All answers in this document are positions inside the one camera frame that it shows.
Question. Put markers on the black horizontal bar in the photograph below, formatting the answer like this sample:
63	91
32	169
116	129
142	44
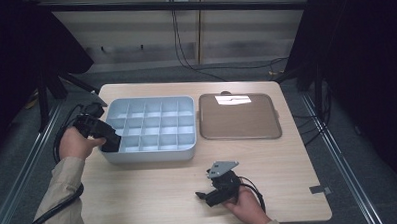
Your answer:
149	7

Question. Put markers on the grey divided storage box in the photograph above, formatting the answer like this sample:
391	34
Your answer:
158	153

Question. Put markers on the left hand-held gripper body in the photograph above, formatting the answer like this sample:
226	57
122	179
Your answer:
93	124

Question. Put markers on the black curtain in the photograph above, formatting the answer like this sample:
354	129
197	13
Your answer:
361	69
24	48

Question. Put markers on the brown flat lid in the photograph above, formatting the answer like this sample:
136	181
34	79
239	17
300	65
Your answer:
240	120

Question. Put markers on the black metal stand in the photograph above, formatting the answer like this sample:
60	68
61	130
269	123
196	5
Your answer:
43	104
317	88

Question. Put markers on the grey tape piece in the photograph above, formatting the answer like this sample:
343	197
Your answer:
320	189

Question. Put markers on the person's left hand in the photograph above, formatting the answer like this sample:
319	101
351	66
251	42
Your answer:
74	144

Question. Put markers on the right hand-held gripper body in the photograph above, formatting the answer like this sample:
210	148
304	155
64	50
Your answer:
227	184

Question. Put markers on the metal floor rail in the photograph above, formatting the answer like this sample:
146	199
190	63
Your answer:
342	167
25	168

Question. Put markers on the person's right hand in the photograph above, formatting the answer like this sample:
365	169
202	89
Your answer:
248	207

